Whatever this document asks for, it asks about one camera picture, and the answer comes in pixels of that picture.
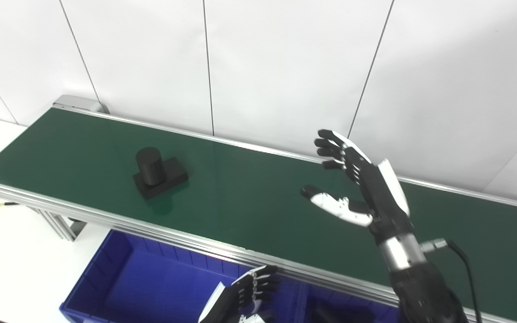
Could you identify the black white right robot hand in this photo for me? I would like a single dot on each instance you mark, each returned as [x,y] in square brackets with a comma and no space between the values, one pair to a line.
[382,193]

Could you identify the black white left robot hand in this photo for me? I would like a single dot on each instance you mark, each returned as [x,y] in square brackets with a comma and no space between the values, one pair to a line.
[231,300]

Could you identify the black cylinder-on-base part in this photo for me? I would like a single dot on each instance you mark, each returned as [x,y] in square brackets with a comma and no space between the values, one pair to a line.
[330,315]
[151,168]

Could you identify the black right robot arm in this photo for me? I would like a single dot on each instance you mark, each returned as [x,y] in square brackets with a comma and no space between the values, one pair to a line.
[420,287]

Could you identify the blue plastic bin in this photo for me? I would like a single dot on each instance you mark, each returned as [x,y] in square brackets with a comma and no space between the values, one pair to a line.
[151,282]
[375,309]

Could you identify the aluminium conveyor support leg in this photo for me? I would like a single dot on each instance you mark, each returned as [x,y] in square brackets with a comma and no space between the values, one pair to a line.
[56,224]

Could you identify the green conveyor belt aluminium frame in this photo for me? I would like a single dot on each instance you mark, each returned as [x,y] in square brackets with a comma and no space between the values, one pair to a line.
[240,202]

